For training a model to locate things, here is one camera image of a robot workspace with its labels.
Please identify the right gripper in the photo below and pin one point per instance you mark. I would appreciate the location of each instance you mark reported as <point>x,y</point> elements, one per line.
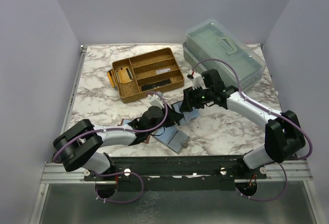
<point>190,99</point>

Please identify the brown card holder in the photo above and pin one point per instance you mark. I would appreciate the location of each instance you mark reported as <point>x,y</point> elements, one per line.
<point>126,121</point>

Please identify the black card holder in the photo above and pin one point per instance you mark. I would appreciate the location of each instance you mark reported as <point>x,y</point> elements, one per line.
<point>187,116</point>

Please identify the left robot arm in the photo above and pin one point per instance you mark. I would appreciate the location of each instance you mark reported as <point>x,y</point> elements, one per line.
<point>77,147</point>

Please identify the woven rattan divider tray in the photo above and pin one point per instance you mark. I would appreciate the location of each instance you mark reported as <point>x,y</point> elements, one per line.
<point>143,69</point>

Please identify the gold cards beside tray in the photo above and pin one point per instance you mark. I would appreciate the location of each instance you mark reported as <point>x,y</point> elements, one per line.
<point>112,80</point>

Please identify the aluminium frame rail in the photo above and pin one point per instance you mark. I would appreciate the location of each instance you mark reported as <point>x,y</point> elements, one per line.
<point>56,174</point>

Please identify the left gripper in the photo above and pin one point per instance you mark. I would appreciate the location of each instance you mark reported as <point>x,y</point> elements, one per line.
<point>172,117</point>

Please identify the black VIP card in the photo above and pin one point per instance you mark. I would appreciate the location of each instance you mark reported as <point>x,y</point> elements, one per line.
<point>155,85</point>

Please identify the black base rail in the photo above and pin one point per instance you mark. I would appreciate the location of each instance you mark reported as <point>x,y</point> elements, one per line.
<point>182,173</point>

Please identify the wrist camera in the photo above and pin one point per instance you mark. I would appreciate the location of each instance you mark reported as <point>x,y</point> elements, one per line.
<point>196,78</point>
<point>155,99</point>

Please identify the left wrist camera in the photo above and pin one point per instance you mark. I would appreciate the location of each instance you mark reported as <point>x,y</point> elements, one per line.
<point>155,99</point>

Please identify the grey card holder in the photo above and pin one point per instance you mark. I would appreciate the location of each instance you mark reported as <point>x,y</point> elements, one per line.
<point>172,138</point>

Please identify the silver card with stripe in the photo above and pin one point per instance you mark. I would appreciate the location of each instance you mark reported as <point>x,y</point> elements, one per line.
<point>161,71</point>

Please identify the green clear-lid storage box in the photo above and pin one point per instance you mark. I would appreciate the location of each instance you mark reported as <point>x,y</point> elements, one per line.
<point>210,40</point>

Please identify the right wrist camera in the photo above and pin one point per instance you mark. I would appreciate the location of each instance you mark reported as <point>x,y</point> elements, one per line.
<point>196,78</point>

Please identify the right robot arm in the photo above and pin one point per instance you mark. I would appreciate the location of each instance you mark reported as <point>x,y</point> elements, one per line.
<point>283,136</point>

